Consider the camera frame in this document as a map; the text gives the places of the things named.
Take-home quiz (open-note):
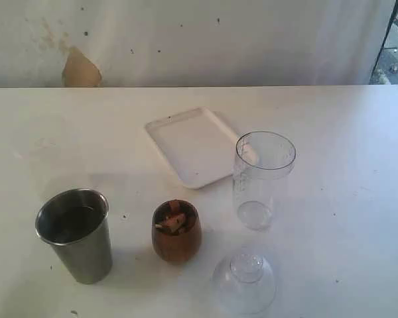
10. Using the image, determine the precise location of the brown wooden cup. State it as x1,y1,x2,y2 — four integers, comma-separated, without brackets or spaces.
151,204,202,264

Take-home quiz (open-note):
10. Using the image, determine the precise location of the stainless steel cup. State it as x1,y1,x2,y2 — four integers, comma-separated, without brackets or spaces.
34,188,113,284

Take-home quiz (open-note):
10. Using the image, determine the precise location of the clear plastic shaker body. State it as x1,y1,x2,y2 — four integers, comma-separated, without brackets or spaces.
233,131,297,231

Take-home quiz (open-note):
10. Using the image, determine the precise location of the clear plastic shaker lid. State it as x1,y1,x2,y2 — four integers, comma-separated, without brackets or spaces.
212,245,277,316

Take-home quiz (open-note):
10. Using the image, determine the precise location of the white rectangular tray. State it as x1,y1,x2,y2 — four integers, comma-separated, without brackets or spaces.
145,107,239,189

